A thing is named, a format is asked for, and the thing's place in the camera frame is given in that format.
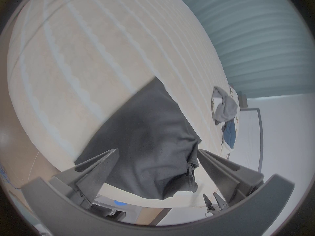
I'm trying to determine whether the white knit garment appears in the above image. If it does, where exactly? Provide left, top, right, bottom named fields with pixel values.
left=220, top=142, right=234, bottom=154

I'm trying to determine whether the grey garment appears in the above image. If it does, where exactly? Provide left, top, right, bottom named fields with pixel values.
left=211, top=86, right=239, bottom=126

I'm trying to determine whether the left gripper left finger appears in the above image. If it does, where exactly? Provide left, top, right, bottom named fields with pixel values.
left=49, top=148, right=120, bottom=209

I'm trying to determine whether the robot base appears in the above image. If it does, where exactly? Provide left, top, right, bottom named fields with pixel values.
left=92, top=196, right=143, bottom=224

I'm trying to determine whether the white printed pillow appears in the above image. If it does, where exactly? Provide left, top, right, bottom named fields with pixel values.
left=229, top=85, right=241, bottom=132

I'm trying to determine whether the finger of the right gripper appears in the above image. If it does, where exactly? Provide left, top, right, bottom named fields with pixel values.
left=213, top=192, right=228, bottom=207
left=202, top=193, right=212, bottom=209

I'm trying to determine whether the grey bedside table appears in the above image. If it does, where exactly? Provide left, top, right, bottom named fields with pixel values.
left=237, top=91, right=248, bottom=108

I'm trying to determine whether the dark blue garment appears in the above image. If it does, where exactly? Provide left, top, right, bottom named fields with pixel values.
left=222, top=121, right=237, bottom=149

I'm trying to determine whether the black T-shirt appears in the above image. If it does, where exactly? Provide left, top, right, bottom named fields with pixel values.
left=74, top=77, right=202, bottom=201

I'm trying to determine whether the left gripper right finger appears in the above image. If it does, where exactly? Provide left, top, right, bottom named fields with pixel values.
left=198, top=149, right=265, bottom=203

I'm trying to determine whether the bed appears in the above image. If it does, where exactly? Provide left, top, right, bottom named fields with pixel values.
left=7, top=0, right=264, bottom=209

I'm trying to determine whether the blue-green curtain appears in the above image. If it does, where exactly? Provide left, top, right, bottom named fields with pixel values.
left=182, top=0, right=315, bottom=99

